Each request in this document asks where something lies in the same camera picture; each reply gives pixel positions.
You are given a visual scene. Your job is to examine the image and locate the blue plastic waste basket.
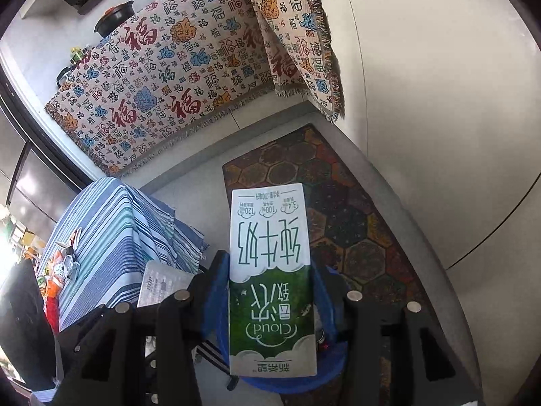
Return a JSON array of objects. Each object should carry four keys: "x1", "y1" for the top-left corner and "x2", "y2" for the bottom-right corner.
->
[{"x1": 202, "y1": 247, "x2": 348, "y2": 394}]

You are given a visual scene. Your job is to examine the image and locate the blue striped tablecloth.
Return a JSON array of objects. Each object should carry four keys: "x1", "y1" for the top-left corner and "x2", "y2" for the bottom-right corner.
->
[{"x1": 37, "y1": 177, "x2": 207, "y2": 331}]

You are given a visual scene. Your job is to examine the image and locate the red snack packet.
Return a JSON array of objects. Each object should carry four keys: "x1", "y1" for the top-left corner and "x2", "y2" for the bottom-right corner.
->
[{"x1": 45, "y1": 296, "x2": 60, "y2": 335}]

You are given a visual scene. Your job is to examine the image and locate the black pot orange lid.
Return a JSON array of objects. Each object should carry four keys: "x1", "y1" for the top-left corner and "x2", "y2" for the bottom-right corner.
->
[{"x1": 94, "y1": 0, "x2": 135, "y2": 38}]

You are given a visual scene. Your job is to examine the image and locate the green yellow snack wrapper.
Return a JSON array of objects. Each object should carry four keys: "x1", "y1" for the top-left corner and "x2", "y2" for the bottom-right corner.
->
[{"x1": 37, "y1": 250, "x2": 80, "y2": 300}]

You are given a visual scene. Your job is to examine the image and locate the white lower cabinets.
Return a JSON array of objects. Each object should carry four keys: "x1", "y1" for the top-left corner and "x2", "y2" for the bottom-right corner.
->
[{"x1": 322, "y1": 0, "x2": 540, "y2": 405}]

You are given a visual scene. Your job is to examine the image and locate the silver multi-door refrigerator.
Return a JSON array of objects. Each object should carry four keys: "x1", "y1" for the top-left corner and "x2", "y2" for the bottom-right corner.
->
[{"x1": 0, "y1": 104, "x2": 82, "y2": 225}]

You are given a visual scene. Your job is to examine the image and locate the small white red wrapper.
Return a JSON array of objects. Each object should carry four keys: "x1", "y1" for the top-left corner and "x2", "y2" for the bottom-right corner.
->
[{"x1": 56, "y1": 227, "x2": 81, "y2": 250}]

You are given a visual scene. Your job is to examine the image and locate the clear white plastic wrapper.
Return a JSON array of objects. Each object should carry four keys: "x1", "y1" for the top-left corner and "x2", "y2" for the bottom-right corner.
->
[{"x1": 137, "y1": 260, "x2": 194, "y2": 308}]

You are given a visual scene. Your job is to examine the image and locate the green white milk carton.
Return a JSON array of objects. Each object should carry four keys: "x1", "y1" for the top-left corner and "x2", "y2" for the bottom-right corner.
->
[{"x1": 228, "y1": 183, "x2": 317, "y2": 379}]

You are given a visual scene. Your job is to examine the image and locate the patterned fu character blanket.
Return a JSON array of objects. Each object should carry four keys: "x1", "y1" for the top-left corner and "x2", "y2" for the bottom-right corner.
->
[{"x1": 45, "y1": 0, "x2": 344, "y2": 177}]

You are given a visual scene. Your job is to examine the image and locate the hexagon patterned floor rug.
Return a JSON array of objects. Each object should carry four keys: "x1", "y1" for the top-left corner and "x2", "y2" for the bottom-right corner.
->
[{"x1": 222, "y1": 123, "x2": 424, "y2": 406}]

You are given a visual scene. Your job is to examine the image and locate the condiment bottles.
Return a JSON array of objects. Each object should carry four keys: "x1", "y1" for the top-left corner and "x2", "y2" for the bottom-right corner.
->
[{"x1": 56, "y1": 46, "x2": 94, "y2": 89}]

